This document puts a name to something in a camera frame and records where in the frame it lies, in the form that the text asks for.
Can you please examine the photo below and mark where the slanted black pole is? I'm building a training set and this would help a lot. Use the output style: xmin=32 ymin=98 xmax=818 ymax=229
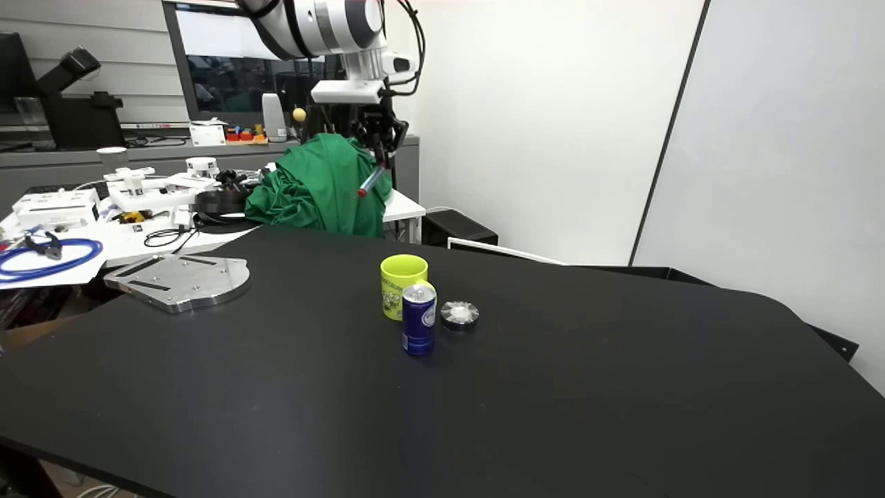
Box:
xmin=628 ymin=0 xmax=714 ymax=268

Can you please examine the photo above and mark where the grey partition counter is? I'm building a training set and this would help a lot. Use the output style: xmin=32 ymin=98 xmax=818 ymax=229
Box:
xmin=0 ymin=132 xmax=424 ymax=215

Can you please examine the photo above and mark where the blue cable loop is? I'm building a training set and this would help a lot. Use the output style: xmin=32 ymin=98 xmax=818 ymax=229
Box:
xmin=0 ymin=235 xmax=105 ymax=285

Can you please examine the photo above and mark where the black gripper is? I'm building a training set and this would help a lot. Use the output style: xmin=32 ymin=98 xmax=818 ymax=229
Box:
xmin=350 ymin=98 xmax=408 ymax=178

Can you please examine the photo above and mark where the grey metal base plate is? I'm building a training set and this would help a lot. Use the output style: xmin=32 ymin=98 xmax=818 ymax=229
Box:
xmin=101 ymin=253 xmax=253 ymax=318

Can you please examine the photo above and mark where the white paper sheet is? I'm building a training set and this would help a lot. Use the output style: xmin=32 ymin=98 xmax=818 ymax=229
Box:
xmin=0 ymin=240 xmax=111 ymax=294

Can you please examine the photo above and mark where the black cable bundle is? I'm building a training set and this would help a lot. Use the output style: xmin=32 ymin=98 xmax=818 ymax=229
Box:
xmin=191 ymin=168 xmax=266 ymax=235

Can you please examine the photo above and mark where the blue drink can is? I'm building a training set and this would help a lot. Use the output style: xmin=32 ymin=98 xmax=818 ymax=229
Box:
xmin=400 ymin=279 xmax=440 ymax=359

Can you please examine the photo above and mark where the small round silver lid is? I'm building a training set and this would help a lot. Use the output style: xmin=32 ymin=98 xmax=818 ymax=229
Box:
xmin=437 ymin=300 xmax=482 ymax=332

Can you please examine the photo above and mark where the yellow-green mug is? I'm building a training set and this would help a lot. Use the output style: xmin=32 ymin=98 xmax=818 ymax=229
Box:
xmin=379 ymin=253 xmax=430 ymax=325

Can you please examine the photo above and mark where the green cloth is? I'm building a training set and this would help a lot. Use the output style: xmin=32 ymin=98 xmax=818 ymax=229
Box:
xmin=242 ymin=130 xmax=394 ymax=240

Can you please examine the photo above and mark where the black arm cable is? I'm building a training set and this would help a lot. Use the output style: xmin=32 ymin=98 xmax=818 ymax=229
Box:
xmin=385 ymin=0 xmax=429 ymax=99

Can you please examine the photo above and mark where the white desk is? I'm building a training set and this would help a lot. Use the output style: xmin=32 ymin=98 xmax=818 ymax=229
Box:
xmin=0 ymin=189 xmax=429 ymax=294

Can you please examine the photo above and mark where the dark monitor screen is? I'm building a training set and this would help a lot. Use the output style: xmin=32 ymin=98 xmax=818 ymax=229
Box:
xmin=162 ymin=0 xmax=346 ymax=145

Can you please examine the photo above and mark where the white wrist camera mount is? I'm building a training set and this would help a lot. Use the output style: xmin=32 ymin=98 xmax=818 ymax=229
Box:
xmin=309 ymin=77 xmax=388 ymax=109

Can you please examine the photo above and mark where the white plastic device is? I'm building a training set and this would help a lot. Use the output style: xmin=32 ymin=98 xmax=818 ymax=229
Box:
xmin=101 ymin=156 xmax=222 ymax=213

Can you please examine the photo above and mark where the black clip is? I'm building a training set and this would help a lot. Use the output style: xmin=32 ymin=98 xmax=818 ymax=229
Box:
xmin=25 ymin=224 xmax=65 ymax=264

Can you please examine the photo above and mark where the black box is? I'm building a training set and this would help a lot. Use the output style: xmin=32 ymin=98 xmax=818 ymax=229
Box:
xmin=419 ymin=209 xmax=500 ymax=253

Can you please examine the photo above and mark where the white container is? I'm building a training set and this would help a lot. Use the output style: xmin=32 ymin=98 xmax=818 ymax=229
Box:
xmin=186 ymin=117 xmax=230 ymax=150

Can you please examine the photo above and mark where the white equipment box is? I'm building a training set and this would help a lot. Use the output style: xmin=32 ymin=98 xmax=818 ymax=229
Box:
xmin=9 ymin=185 xmax=101 ymax=235

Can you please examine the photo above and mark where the orange small object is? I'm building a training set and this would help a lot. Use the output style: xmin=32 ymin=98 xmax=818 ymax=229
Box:
xmin=223 ymin=124 xmax=270 ymax=146

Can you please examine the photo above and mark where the black upright panel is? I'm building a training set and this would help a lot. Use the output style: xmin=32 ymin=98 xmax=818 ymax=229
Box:
xmin=325 ymin=98 xmax=361 ymax=141

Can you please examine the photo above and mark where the grey cylindrical speaker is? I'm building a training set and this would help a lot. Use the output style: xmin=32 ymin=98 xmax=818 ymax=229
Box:
xmin=259 ymin=90 xmax=291 ymax=146

